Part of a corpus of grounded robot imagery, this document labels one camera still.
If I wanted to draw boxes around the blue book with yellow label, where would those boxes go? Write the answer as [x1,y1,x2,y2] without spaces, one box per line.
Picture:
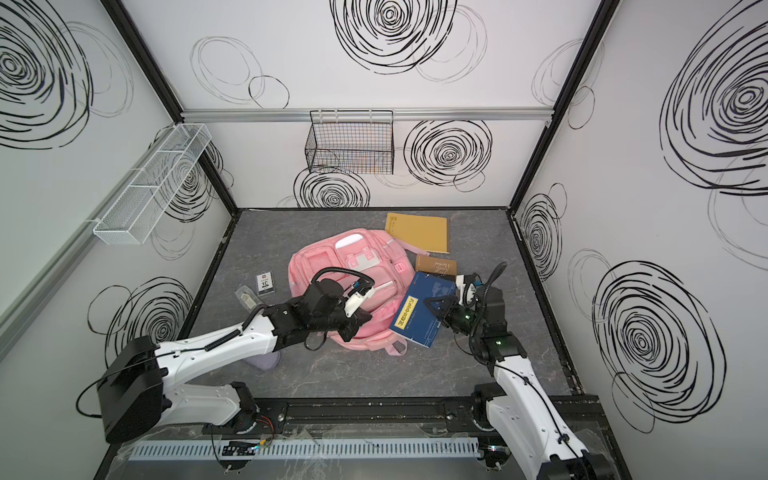
[389,272,456,348]

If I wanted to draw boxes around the pink student backpack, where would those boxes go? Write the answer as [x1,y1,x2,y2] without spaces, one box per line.
[287,228,430,357]

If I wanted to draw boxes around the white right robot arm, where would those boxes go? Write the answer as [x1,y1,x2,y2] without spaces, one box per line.
[425,286,615,479]

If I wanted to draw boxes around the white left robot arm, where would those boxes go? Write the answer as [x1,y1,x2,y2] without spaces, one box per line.
[92,278,375,444]

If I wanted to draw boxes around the brown and black book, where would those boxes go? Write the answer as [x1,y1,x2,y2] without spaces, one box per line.
[415,254,458,277]

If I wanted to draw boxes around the small white card packet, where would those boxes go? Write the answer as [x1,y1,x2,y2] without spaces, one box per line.
[256,272,275,295]

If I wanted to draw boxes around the yellow padded envelope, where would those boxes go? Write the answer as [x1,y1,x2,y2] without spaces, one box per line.
[385,212,450,254]

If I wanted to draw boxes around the clear plastic case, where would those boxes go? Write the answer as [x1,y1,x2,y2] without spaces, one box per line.
[235,285,264,312]

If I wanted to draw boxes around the purple eraser pouch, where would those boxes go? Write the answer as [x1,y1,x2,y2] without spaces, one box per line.
[245,352,281,371]

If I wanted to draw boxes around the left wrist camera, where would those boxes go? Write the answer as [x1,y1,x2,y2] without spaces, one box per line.
[344,288,375,318]

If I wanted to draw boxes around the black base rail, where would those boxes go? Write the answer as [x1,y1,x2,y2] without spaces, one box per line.
[119,394,613,439]

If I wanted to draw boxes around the white slotted cable duct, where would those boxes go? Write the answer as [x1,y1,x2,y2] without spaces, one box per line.
[128,437,481,461]

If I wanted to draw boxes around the black wire wall basket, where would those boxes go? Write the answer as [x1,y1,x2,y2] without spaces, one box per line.
[304,109,395,175]

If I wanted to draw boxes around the white mesh wall shelf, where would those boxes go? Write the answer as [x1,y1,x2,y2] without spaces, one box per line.
[93,123,212,245]

